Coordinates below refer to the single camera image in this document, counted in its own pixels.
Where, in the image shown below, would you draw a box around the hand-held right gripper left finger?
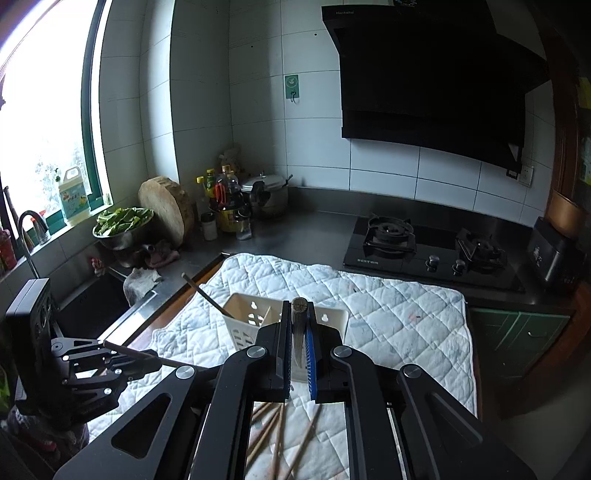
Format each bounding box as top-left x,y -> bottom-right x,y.
53,323 -> 293,480

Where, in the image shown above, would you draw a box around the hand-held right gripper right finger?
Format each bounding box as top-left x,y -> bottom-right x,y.
305,323 -> 539,480

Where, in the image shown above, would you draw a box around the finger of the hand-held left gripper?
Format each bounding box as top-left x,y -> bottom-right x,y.
62,369 -> 132,401
51,337 -> 162,377

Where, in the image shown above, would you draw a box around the white plastic utensil holder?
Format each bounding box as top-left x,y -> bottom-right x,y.
223,292 -> 349,384

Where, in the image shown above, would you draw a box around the steel sink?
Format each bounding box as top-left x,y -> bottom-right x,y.
51,270 -> 158,342

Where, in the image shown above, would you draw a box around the steel faucet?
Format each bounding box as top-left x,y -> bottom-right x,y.
17,210 -> 49,283

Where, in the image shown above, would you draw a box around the grey dish cloth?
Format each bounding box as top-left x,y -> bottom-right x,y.
123,267 -> 162,305

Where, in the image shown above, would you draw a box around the white quilted mat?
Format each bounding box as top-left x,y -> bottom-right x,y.
88,253 -> 477,480

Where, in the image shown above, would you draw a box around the steel bowl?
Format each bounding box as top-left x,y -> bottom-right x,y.
92,222 -> 153,252

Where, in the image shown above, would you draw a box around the pink cloth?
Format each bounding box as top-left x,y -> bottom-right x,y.
145,239 -> 182,268

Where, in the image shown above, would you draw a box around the green leafy vegetables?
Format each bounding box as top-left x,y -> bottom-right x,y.
95,207 -> 154,237

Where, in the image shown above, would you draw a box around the white detergent bottle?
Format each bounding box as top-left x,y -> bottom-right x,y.
58,167 -> 92,226

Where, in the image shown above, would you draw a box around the yellow tin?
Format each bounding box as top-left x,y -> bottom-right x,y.
215,208 -> 245,233

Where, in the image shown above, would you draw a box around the black gas stove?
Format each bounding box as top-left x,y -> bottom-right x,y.
342,213 -> 527,294

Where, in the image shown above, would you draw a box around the round wooden cutting board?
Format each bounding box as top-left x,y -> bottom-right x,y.
139,175 -> 195,250

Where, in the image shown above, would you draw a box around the steel pressure cooker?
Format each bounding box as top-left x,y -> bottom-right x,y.
241,172 -> 294,219

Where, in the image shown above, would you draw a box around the large oil bottle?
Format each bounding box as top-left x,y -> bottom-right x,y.
225,166 -> 245,209

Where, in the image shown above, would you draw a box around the red sauce bottle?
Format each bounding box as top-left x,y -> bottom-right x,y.
215,173 -> 232,210

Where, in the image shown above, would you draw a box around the yellow cap bottle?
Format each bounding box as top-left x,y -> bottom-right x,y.
196,176 -> 211,217

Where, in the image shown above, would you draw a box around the green cabinet doors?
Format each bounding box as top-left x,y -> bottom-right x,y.
468,307 -> 573,380

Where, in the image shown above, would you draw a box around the black kitchen appliance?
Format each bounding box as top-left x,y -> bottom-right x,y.
526,216 -> 579,287

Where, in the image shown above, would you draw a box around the copper pot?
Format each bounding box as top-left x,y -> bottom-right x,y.
547,189 -> 583,239

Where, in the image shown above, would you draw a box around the black range hood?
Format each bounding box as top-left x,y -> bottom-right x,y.
322,0 -> 550,172

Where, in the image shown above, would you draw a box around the wooden cabinet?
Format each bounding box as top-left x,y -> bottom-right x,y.
531,0 -> 591,241

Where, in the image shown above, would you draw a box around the green window frame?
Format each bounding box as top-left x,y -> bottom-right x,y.
0,0 -> 115,278

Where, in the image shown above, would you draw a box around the white wall socket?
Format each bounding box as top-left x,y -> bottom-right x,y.
505,165 -> 535,186

